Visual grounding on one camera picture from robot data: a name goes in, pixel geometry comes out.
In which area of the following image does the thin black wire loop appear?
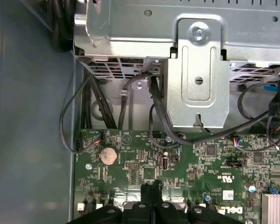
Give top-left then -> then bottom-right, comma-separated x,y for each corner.
59,70 -> 103,154

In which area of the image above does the silver perforated drive cage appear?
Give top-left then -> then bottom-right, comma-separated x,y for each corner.
72,0 -> 280,84

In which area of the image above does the silver coin cell battery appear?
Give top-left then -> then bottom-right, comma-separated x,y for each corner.
99,146 -> 119,166

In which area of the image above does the black open PC case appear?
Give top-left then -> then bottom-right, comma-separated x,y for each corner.
0,0 -> 280,224

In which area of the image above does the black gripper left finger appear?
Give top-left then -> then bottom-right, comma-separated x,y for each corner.
72,183 -> 153,224

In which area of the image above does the silver finned chipset heatsink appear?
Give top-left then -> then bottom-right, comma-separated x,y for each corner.
260,193 -> 280,224

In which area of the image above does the black fan wire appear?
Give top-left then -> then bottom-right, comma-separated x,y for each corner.
118,71 -> 154,129

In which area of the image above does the silver drive cage bracket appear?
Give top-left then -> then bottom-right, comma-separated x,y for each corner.
167,18 -> 231,130

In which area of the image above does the green motherboard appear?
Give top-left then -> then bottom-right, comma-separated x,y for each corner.
74,127 -> 280,224

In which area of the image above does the black sleeved cable bundle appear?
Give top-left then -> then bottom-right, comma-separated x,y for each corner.
45,0 -> 77,53

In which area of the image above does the thick black cable bundle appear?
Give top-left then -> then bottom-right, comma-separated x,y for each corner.
80,72 -> 119,130

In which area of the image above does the black drive data wire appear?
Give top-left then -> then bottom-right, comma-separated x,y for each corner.
148,74 -> 185,150

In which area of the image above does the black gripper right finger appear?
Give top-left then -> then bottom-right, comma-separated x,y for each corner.
152,179 -> 224,224

